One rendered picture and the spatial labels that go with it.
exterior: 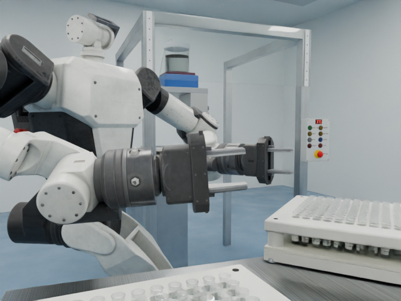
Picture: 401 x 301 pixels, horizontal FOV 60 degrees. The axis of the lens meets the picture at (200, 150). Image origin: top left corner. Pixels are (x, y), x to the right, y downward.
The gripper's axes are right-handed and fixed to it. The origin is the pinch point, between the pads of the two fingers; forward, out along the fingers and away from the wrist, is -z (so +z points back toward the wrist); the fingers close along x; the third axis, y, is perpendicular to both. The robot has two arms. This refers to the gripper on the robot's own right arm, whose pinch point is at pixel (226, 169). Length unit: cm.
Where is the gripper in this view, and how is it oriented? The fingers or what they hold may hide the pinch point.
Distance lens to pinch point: 53.6
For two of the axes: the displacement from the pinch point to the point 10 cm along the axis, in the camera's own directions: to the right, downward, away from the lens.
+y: 0.8, 0.8, -9.9
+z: -9.9, 0.8, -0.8
